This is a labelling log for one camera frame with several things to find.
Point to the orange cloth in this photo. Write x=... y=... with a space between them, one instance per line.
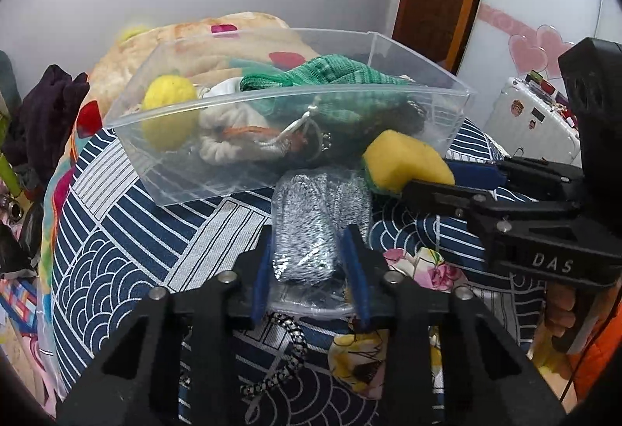
x=600 y=363

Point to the yellow fuzzy ball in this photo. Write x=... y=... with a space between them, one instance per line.
x=167 y=112

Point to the beige quilt with coloured spots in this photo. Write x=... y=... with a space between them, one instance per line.
x=146 y=42

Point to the bagged silver mesh scrubbers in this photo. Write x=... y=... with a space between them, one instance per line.
x=301 y=222

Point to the clear plastic storage box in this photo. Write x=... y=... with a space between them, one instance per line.
x=194 y=185

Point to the green mesh cloth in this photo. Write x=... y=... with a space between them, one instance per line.
x=330 y=72

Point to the yellow floral cloth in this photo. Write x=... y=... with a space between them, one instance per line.
x=357 y=358

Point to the dark brown scrunchie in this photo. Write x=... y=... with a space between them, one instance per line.
x=398 y=115

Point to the person's right hand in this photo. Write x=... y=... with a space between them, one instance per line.
x=560 y=307

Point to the white suitcase with stickers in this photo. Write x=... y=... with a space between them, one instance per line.
x=529 y=120

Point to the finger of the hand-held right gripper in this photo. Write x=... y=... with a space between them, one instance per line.
x=432 y=197
x=474 y=174

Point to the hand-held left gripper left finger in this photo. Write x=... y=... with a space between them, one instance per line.
x=260 y=273

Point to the pink heart wall decal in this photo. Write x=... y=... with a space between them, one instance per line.
x=534 y=49

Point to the yellow sponge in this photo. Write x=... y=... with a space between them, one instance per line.
x=406 y=159

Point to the white knitted pouch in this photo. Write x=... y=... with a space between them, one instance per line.
x=228 y=120

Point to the navy patterned blanket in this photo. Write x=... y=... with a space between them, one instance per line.
x=121 y=222

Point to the dark purple clothing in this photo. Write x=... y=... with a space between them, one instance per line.
x=46 y=108

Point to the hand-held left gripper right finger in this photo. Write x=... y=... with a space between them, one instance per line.
x=353 y=273

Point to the pink floral cloth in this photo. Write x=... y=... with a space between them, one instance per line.
x=437 y=273

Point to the green pole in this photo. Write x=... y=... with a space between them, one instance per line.
x=10 y=163

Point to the colourful printed sheet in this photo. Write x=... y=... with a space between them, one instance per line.
x=22 y=324

